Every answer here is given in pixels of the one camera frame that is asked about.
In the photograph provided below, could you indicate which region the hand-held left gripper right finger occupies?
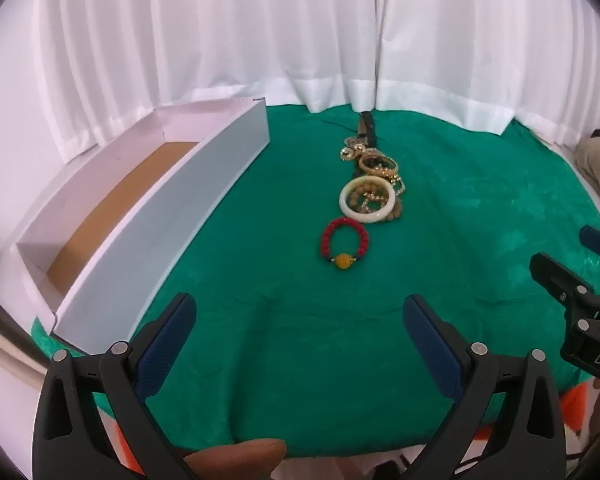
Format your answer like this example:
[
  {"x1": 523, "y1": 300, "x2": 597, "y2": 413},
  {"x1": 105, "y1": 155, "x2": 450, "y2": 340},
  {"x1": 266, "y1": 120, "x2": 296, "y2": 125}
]
[{"x1": 402, "y1": 294, "x2": 566, "y2": 480}]

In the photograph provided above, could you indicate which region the green velvet cloth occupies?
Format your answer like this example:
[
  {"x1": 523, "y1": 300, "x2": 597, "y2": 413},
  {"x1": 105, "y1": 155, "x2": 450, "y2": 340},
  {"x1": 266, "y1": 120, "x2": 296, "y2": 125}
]
[{"x1": 30, "y1": 105, "x2": 600, "y2": 461}]

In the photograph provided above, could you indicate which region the white curtain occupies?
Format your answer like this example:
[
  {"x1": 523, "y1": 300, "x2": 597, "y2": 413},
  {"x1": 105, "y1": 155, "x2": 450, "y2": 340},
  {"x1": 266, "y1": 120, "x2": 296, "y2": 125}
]
[
  {"x1": 374, "y1": 0, "x2": 600, "y2": 156},
  {"x1": 35, "y1": 0, "x2": 381, "y2": 161}
]

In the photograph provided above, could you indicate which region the black strap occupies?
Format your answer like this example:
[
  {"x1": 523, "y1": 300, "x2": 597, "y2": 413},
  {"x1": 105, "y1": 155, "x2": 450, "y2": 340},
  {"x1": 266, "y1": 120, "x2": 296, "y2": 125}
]
[{"x1": 357, "y1": 111, "x2": 379, "y2": 148}]

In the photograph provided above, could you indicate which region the orange patterned cloth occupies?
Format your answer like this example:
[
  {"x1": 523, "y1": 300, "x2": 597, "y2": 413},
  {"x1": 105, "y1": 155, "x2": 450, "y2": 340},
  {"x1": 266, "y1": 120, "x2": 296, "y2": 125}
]
[{"x1": 97, "y1": 382, "x2": 600, "y2": 480}]

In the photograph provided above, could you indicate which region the white bangle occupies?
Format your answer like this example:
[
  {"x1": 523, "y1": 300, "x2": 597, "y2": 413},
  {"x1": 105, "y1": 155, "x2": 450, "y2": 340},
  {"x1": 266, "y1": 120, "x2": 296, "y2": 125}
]
[{"x1": 339, "y1": 176, "x2": 397, "y2": 224}]

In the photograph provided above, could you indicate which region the gold coin chain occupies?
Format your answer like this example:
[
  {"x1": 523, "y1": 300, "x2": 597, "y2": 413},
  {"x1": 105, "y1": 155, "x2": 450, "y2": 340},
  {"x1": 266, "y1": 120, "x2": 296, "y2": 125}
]
[{"x1": 339, "y1": 137, "x2": 376, "y2": 162}]

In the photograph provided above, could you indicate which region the red bead bracelet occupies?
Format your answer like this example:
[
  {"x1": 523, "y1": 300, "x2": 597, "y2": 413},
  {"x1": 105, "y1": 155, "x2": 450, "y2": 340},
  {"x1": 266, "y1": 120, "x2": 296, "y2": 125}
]
[{"x1": 321, "y1": 216, "x2": 372, "y2": 270}]

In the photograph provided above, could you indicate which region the white cardboard box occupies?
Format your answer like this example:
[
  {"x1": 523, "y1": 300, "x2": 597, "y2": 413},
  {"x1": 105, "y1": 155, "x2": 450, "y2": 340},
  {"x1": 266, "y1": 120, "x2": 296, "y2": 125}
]
[{"x1": 15, "y1": 97, "x2": 271, "y2": 356}]

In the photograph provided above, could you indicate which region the person's left hand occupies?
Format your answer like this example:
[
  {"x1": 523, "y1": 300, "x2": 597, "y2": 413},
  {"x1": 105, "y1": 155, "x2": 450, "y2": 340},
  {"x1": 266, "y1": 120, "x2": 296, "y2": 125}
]
[{"x1": 182, "y1": 438, "x2": 287, "y2": 480}]

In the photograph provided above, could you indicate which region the wooden bead bracelet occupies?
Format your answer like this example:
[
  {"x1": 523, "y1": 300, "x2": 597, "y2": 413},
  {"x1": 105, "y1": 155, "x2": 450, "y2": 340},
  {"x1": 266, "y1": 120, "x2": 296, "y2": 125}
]
[{"x1": 347, "y1": 182, "x2": 406, "y2": 221}]

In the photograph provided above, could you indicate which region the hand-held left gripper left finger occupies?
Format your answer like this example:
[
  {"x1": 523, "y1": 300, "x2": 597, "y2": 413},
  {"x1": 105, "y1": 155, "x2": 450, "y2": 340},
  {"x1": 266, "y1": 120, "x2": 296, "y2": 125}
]
[{"x1": 32, "y1": 292, "x2": 198, "y2": 480}]

